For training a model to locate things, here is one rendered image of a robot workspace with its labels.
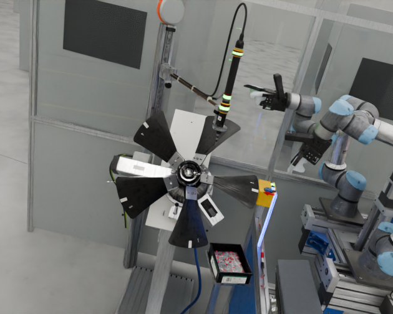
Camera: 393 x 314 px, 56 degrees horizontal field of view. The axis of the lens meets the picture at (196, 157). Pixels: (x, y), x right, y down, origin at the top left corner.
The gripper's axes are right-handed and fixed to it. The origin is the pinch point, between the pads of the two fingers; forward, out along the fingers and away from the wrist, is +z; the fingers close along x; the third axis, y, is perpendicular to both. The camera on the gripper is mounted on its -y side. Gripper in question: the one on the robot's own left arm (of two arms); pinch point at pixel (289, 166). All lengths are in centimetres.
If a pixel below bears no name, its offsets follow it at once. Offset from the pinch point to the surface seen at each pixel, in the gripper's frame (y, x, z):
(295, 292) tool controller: 17, -56, 4
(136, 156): -67, 7, 50
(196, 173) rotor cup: -33.2, -0.9, 30.5
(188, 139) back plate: -49, 32, 40
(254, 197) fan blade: -3.5, 5.0, 27.9
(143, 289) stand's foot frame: -26, 8, 150
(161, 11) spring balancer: -100, 54, -8
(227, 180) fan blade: -18.7, 8.4, 30.8
